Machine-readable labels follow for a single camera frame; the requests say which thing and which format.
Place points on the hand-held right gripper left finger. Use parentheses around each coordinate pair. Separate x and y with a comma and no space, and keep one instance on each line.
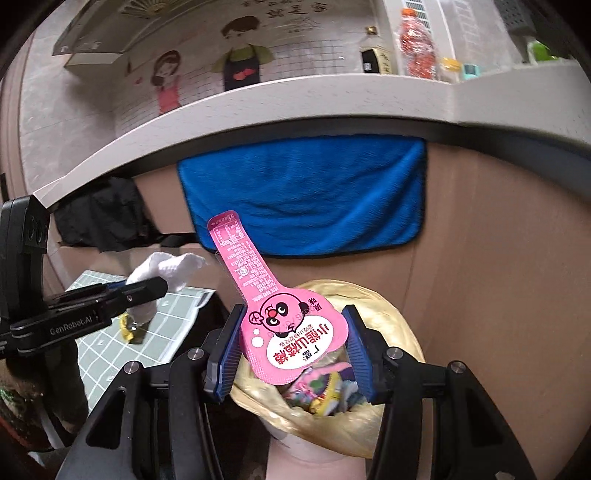
(228,355)

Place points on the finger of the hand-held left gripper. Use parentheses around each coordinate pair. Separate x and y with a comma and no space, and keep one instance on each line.
(145,290)

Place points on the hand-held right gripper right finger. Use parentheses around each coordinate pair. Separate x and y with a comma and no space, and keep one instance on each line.
(360,350)

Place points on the white tissue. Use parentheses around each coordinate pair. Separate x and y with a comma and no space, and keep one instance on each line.
(175,267)

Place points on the yellow plastic bin bag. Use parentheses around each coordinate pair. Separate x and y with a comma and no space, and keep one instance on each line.
(401,323)

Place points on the pink cartoon snack wrapper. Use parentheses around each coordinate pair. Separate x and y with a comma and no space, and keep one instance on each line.
(295,332)

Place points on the pink bin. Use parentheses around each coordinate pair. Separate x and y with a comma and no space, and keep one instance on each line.
(314,466)

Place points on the small yellow wrapper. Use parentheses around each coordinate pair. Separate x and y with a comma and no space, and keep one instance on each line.
(131,330)

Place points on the green checked tablecloth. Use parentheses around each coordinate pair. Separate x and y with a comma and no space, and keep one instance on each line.
(152,341)

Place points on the black cloth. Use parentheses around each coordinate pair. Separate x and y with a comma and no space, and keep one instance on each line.
(106,212)

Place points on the blue towel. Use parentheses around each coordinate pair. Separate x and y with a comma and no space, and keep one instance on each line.
(304,198)

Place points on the grey counter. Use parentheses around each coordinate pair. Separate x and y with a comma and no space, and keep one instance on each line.
(277,110)

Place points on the grey range hood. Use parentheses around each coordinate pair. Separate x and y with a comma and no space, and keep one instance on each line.
(92,39)

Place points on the folding fan decoration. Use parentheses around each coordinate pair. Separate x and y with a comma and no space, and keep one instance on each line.
(152,5)

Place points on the small yellow container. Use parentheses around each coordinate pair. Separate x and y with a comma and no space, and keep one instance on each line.
(450,69)

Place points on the small teal container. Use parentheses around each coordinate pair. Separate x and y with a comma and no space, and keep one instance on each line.
(471,71)

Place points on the orange drink bottle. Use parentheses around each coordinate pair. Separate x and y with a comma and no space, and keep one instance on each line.
(418,44)

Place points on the light green object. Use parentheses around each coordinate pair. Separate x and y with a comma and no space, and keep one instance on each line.
(542,51)

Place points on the grey perforated holder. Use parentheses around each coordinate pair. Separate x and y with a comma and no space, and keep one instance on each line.
(517,14)

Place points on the cartoon wall sticker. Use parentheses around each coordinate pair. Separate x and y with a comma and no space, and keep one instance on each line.
(207,60)

